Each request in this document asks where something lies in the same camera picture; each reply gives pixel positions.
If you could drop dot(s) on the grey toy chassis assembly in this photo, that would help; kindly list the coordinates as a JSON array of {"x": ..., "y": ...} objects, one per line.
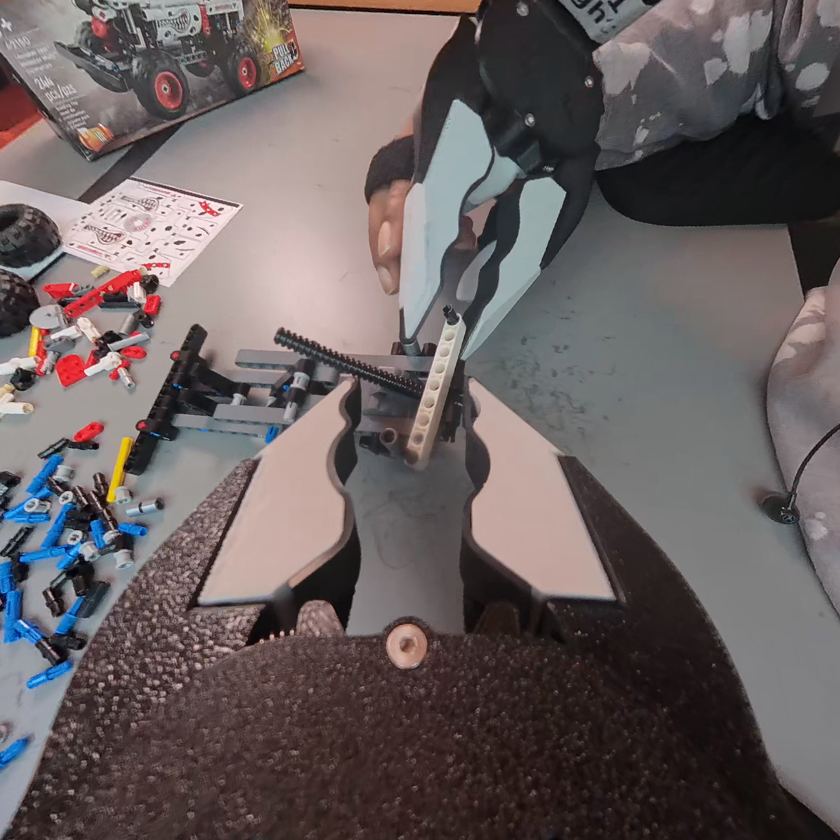
[{"x": 216, "y": 394}]

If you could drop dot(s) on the white perforated toy beam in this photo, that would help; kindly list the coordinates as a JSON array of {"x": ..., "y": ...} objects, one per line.
[{"x": 436, "y": 387}]

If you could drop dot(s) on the black rubber tyres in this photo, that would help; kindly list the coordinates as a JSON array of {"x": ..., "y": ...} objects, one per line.
[{"x": 39, "y": 197}]

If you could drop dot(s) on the black toy tyre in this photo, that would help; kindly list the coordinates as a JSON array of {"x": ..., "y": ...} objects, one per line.
[
  {"x": 26, "y": 233},
  {"x": 16, "y": 302}
]

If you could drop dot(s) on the person's right hand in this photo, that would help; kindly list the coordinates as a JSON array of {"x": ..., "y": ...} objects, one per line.
[{"x": 387, "y": 236}]

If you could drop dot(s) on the white sticker sheet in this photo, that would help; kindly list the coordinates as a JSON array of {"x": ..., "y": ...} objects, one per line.
[{"x": 151, "y": 226}]

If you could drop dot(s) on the blue toy pin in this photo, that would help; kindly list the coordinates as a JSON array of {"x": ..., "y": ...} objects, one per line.
[{"x": 49, "y": 674}]

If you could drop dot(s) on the toy truck set box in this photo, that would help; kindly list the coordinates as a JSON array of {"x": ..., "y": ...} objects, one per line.
[{"x": 131, "y": 65}]

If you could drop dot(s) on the pile of small toy pins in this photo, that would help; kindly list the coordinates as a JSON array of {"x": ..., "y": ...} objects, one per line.
[{"x": 65, "y": 525}]

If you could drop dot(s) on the wooden board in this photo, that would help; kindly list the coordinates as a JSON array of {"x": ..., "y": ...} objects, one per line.
[{"x": 394, "y": 5}]

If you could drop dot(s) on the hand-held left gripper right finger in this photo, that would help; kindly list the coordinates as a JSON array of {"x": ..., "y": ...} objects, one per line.
[{"x": 531, "y": 518}]

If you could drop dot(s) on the person's right forearm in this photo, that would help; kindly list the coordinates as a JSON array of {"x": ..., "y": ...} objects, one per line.
[{"x": 709, "y": 72}]

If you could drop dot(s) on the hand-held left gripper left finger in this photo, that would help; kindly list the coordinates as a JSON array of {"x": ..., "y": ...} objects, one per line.
[{"x": 289, "y": 518}]

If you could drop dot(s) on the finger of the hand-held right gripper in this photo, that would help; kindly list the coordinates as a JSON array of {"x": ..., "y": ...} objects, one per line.
[
  {"x": 525, "y": 249},
  {"x": 433, "y": 197}
]

